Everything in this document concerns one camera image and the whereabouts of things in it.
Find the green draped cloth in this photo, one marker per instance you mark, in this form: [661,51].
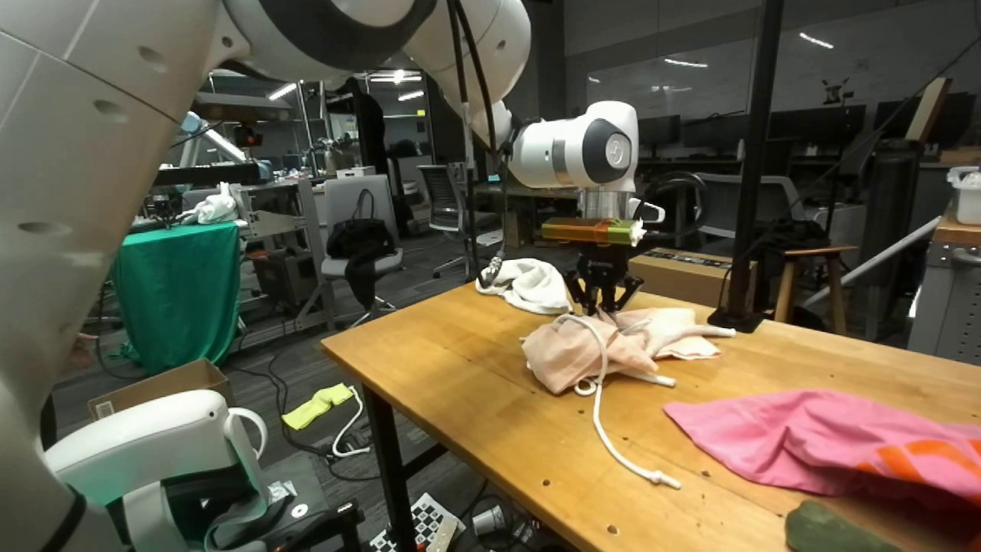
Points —
[173,295]

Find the white plastic bin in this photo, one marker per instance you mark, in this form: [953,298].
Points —
[966,200]

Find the yellow green power strip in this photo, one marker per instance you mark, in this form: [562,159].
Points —
[316,405]

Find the white plastic bag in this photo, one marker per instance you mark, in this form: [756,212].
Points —
[212,205]

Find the silver metal pole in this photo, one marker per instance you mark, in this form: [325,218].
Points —
[878,259]

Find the wooden stool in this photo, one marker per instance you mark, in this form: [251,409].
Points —
[813,278]

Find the tan wrist camera box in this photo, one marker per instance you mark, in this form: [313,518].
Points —
[593,231]

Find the cardboard box with black tape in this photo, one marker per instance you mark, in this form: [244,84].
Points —
[679,278]

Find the fluorescent ceiling light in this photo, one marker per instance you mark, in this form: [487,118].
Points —
[818,41]
[288,90]

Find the white cabinet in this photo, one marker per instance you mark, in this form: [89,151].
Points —
[353,202]

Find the black metal beam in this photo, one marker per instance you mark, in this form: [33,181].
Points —
[204,173]

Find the white terry towel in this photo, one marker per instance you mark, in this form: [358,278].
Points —
[533,286]

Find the black table leg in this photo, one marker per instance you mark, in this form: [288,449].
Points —
[394,480]

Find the open cardboard box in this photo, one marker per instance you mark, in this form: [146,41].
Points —
[154,386]

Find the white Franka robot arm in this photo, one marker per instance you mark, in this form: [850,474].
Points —
[82,154]

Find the wooden plank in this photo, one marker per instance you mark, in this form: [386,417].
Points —
[923,112]

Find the black handbag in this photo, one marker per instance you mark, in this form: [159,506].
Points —
[361,240]

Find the grey office chair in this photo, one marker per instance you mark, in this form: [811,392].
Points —
[443,200]

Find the pink cloth with orange print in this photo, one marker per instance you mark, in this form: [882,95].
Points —
[818,440]

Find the black metal pole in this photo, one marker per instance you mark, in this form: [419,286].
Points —
[752,154]

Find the pale pink printed shirt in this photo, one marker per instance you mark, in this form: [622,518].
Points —
[601,355]

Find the wooden workbench with grey cabinets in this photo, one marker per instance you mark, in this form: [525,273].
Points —
[945,295]

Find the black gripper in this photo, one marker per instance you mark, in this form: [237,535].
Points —
[604,259]

